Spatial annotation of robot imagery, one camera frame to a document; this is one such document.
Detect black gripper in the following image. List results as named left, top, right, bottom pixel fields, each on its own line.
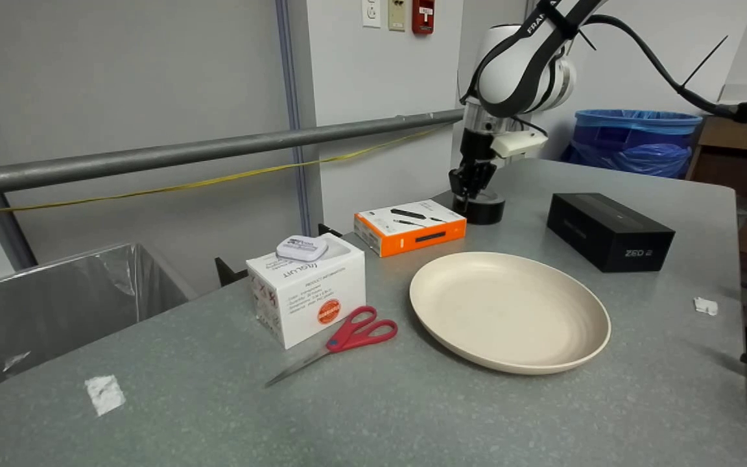
left=446, top=116, right=507, bottom=207

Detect black masking tape roll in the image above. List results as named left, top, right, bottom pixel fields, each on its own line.
left=458, top=194, right=508, bottom=229

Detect white round plate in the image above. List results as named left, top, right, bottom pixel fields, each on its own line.
left=408, top=248, right=615, bottom=378

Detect small crumpled white tape piece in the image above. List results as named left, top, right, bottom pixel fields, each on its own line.
left=691, top=295, right=723, bottom=320

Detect flat white tape patch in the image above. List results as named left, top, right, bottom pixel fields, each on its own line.
left=83, top=370, right=131, bottom=421

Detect orange and white flat box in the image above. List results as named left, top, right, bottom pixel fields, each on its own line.
left=353, top=196, right=471, bottom=260

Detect black rectangular box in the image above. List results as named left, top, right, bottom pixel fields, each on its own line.
left=544, top=189, right=677, bottom=275

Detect blue plastic bin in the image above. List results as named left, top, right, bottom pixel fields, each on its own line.
left=559, top=106, right=709, bottom=181

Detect red fire alarm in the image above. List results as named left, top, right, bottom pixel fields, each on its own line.
left=410, top=0, right=439, bottom=39

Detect small white rounded device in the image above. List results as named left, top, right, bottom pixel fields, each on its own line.
left=272, top=233, right=333, bottom=264

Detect white cardboard box orange dot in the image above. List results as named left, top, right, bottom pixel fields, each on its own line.
left=244, top=231, right=368, bottom=349

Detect brown wooden cabinet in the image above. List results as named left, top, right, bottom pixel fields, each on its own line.
left=687, top=113, right=747, bottom=264

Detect grey plastic-lined bin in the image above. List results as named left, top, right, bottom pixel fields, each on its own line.
left=0, top=242, right=196, bottom=410

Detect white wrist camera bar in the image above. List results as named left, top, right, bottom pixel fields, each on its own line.
left=490, top=124, right=554, bottom=164

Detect white wall panel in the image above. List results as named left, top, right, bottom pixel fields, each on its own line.
left=303, top=0, right=468, bottom=237

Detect beige wall plate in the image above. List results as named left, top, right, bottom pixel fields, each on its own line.
left=386, top=0, right=410, bottom=34

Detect red handled scissors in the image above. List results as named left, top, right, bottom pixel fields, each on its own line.
left=266, top=304, right=401, bottom=388

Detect white wall switch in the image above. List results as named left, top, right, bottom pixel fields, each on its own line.
left=360, top=0, right=386, bottom=28

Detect grey vertical metal post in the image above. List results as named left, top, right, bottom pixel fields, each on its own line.
left=272, top=0, right=324, bottom=237

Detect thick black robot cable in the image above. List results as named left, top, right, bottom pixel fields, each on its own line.
left=564, top=0, right=747, bottom=128

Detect black table bracket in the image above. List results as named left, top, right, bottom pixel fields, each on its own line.
left=212, top=255, right=251, bottom=288

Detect yellow cable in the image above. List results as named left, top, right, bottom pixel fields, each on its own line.
left=0, top=128, right=446, bottom=226

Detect grey metal rail pipe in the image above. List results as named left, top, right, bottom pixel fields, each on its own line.
left=0, top=106, right=468, bottom=199

